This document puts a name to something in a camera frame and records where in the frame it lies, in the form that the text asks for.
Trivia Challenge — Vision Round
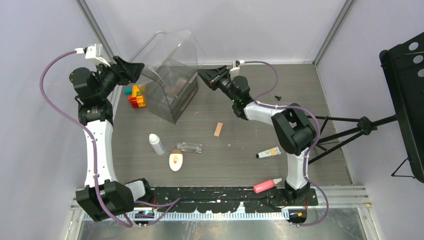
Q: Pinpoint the clear acrylic drawer organizer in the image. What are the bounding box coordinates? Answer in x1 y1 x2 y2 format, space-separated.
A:
129 29 207 124

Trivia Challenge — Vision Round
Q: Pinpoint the white oval compact case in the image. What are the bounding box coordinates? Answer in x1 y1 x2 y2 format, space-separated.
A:
168 149 184 172

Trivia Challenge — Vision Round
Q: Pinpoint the clear small bottle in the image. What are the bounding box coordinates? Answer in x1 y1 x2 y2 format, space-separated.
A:
176 142 203 154

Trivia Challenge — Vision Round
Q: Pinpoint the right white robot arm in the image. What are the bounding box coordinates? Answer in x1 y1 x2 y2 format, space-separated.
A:
197 60 320 205

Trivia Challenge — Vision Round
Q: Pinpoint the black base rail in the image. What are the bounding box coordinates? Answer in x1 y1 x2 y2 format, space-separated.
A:
139 186 319 214

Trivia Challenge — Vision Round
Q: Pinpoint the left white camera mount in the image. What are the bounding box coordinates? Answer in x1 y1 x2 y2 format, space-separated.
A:
74 43 111 67

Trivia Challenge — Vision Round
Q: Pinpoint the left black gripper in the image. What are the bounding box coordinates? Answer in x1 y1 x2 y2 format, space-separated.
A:
95 56 144 99

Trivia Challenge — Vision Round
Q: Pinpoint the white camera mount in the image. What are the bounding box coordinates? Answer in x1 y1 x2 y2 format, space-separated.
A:
230 60 245 72
74 43 111 67

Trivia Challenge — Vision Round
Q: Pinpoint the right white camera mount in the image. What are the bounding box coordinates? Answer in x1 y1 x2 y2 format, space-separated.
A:
230 60 245 72

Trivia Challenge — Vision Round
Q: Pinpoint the black tripod stand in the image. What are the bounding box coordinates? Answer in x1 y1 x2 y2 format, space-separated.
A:
308 114 398 165

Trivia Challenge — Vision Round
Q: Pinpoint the white cylindrical bottle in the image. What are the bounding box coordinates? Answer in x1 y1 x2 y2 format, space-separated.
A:
148 133 165 155

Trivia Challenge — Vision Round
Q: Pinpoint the pink spray bottle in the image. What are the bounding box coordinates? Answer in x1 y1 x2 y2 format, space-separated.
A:
253 178 283 194

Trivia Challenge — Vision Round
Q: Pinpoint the small printed cream tube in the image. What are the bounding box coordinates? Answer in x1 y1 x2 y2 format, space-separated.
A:
255 146 281 159

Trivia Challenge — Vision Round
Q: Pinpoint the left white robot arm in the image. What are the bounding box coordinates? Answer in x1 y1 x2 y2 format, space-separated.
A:
69 56 154 222

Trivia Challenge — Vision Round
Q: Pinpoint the peach concealer stick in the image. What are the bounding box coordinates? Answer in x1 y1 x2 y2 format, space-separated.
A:
213 122 223 137

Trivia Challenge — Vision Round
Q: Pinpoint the black perforated panel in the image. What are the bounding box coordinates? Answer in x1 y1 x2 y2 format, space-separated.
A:
379 33 424 183

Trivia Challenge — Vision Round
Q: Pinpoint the colourful toy block stack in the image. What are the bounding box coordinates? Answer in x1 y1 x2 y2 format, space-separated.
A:
124 84 146 109

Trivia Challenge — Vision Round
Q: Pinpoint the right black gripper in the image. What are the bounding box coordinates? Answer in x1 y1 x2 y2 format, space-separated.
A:
196 65 238 104

